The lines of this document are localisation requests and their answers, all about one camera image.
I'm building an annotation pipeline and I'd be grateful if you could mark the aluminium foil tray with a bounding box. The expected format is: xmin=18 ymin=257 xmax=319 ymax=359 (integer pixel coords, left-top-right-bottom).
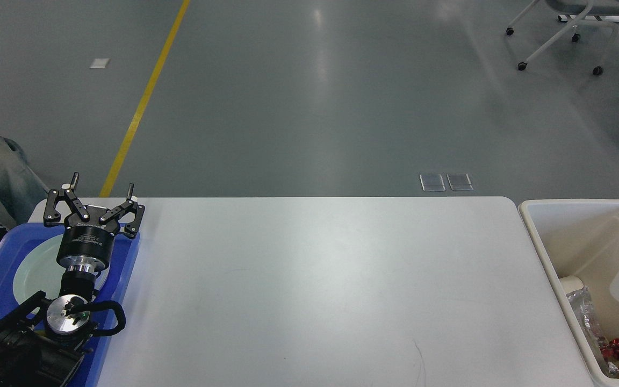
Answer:
xmin=566 ymin=286 xmax=619 ymax=378

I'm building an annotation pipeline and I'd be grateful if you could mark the white office chair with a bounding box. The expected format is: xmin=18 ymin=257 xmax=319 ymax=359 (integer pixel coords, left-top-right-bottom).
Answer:
xmin=517 ymin=1 xmax=619 ymax=76

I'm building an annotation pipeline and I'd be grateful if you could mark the white plastic bin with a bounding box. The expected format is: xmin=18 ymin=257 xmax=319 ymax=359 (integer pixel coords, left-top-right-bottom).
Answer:
xmin=519 ymin=199 xmax=619 ymax=386

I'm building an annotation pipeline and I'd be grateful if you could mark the white table foot bar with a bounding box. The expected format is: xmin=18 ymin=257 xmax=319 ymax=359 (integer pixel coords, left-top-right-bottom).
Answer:
xmin=557 ymin=15 xmax=619 ymax=24

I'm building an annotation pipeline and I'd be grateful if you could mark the mint green plate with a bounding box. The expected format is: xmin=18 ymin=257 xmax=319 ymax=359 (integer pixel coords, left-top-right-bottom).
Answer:
xmin=12 ymin=234 xmax=110 ymax=305

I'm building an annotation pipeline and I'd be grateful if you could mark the white cup in bin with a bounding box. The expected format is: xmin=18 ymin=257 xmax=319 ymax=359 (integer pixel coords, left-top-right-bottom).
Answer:
xmin=558 ymin=275 xmax=585 ymax=296

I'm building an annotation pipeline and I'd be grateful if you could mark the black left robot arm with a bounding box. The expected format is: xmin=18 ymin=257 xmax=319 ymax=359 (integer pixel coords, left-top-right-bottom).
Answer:
xmin=0 ymin=173 xmax=145 ymax=386

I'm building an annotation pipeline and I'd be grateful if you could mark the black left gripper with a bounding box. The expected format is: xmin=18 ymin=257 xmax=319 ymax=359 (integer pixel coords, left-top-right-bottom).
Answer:
xmin=43 ymin=172 xmax=145 ymax=272

